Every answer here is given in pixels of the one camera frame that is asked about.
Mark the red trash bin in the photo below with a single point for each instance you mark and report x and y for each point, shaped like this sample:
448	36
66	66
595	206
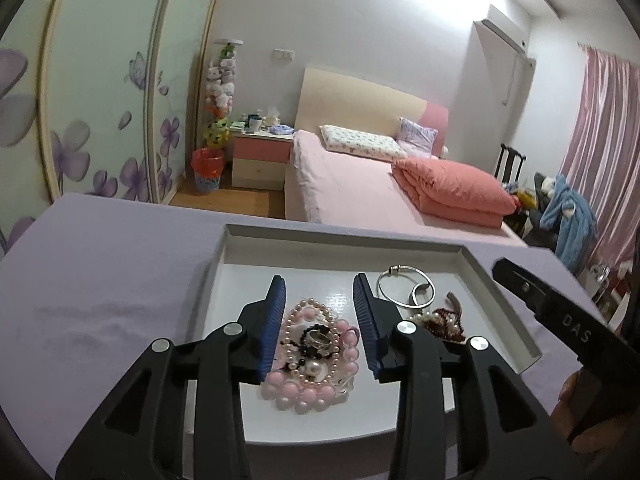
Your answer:
206	167

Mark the pearl earring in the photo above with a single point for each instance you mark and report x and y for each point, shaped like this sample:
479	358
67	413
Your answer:
314	368

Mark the pink and cream nightstand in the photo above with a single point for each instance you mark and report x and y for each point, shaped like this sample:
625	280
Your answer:
260	160

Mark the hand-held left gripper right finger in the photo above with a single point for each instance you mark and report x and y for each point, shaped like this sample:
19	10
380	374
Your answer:
367	320

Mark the white printed pillow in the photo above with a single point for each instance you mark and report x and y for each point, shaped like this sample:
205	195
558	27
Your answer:
362	142

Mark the white air conditioner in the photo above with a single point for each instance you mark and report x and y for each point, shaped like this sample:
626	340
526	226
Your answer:
502	30

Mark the blue fleece garment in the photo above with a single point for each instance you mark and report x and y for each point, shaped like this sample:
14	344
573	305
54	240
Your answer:
570	225

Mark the thin silver bangle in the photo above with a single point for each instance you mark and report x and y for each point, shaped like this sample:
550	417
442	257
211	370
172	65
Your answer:
380	285

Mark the blue folded cloth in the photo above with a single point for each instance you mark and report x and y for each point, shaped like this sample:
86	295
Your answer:
282	130

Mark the person's right hand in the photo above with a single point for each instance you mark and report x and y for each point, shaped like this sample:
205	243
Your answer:
571	390

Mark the pink curtain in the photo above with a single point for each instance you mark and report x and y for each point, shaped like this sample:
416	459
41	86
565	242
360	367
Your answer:
605	135

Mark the tissue box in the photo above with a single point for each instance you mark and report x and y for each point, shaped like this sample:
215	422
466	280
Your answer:
271	117

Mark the purple pillow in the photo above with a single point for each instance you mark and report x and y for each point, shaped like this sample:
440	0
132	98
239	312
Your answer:
417	135

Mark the yellow green plush toy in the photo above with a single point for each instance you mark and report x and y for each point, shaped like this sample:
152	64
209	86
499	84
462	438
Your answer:
217	132

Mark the white wall outlet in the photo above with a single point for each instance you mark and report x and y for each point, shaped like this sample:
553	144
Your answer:
283	53

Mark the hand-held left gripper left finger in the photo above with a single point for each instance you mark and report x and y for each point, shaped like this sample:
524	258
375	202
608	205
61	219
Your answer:
272	320

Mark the wardrobe with purple flower doors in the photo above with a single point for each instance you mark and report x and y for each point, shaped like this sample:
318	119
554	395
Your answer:
90	85

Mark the grey cardboard box tray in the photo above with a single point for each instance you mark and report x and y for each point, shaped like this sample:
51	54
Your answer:
320	270

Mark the yellow garment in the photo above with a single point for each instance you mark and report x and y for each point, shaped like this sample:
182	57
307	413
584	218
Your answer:
527	199

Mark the folded pink duvet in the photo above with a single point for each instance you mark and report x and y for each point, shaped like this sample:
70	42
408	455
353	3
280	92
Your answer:
450	185

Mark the dark wooden chair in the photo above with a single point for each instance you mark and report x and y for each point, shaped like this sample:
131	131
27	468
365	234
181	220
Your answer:
510	162

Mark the bed with pink sheet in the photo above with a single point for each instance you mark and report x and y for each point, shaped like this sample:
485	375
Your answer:
350	185

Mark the column of plush toys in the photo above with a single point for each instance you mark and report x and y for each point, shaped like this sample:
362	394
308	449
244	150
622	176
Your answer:
222	80

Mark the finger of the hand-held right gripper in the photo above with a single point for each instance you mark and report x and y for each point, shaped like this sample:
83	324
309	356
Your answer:
560	317

